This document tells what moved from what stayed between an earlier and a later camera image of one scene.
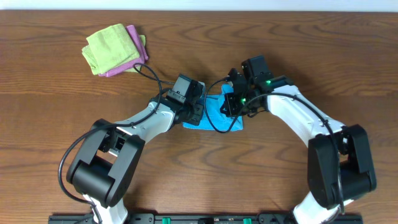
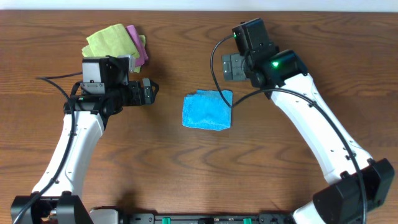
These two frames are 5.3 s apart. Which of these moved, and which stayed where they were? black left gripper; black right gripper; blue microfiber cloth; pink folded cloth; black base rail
Moved: black right gripper; black left gripper; blue microfiber cloth
Stayed: pink folded cloth; black base rail
